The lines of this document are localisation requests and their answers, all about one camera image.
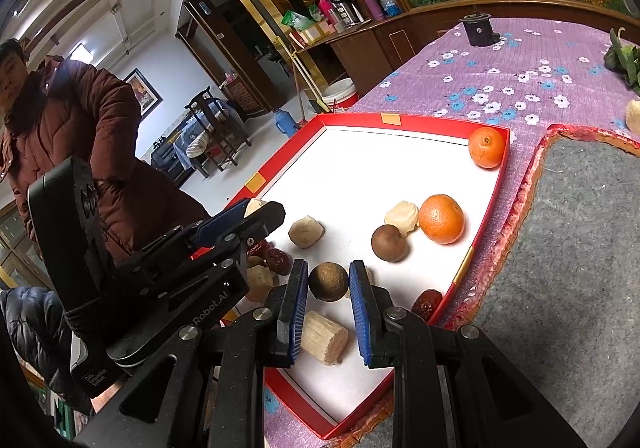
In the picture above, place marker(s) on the black cylindrical mount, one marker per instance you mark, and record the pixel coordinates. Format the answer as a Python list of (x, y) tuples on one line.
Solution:
[(477, 31)]

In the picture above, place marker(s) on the gray felt mat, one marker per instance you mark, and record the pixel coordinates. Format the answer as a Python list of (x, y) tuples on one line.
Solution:
[(550, 278)]

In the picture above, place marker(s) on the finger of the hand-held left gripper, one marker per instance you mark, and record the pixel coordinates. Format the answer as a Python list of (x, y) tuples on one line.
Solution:
[(262, 223), (225, 220)]

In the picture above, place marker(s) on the framed wall picture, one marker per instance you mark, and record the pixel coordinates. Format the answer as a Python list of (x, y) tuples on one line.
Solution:
[(142, 93)]

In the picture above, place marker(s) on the small cardboard box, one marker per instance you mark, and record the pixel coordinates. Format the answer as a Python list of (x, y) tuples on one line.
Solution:
[(315, 32)]

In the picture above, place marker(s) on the person's left forearm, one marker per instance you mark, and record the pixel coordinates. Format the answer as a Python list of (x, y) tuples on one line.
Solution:
[(145, 188)]

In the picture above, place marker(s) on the green packet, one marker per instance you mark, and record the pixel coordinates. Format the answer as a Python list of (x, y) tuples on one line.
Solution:
[(297, 21)]

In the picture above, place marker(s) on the pink cup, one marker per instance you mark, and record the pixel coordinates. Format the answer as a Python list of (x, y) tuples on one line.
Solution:
[(325, 8)]

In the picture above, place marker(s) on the black thermos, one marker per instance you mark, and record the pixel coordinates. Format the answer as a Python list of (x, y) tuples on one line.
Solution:
[(342, 3)]

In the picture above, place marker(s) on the pale sugarcane piece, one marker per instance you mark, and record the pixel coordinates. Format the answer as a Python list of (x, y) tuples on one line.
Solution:
[(255, 205), (260, 283), (633, 116), (325, 337), (306, 231), (370, 275), (401, 216)]

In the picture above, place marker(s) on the blue plastic jug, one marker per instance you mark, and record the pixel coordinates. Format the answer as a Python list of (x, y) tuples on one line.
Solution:
[(284, 121)]

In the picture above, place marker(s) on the brown longan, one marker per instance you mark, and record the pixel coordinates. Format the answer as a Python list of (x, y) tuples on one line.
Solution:
[(390, 242), (328, 280)]

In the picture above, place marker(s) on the wooden chair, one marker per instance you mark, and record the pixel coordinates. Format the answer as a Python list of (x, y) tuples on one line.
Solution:
[(210, 123)]

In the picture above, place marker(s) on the orange tangerine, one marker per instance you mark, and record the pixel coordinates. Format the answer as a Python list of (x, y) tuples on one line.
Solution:
[(486, 147), (441, 218)]

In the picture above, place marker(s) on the person's body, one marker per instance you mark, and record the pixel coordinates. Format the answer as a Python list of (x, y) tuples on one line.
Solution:
[(40, 128)]

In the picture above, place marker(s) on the red tray with white base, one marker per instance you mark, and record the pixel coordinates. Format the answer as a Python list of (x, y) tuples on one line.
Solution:
[(400, 168)]

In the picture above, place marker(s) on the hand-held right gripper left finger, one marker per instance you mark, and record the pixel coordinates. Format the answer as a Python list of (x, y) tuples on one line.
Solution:
[(295, 308)]

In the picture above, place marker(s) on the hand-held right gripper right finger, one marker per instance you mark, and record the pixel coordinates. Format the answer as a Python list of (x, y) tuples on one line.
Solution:
[(361, 313)]

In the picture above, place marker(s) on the green leafy vegetable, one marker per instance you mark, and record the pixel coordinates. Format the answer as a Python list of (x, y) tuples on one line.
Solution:
[(625, 61)]

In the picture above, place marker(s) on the pink bottle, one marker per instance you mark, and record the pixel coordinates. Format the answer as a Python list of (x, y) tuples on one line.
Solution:
[(367, 3)]

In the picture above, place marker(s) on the white bucket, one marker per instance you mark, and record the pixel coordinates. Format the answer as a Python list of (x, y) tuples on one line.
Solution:
[(340, 96)]

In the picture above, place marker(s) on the wooden aquarium cabinet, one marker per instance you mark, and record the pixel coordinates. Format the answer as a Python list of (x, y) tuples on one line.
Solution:
[(400, 36)]

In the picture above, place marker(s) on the dark blue padded cloth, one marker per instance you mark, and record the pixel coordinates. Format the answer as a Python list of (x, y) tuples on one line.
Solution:
[(30, 328)]

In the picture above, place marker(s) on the tall wooden cabinet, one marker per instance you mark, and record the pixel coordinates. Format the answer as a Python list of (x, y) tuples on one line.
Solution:
[(220, 43)]

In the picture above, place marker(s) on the red date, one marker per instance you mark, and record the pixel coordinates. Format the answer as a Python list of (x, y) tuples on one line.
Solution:
[(257, 248), (277, 259), (427, 303)]

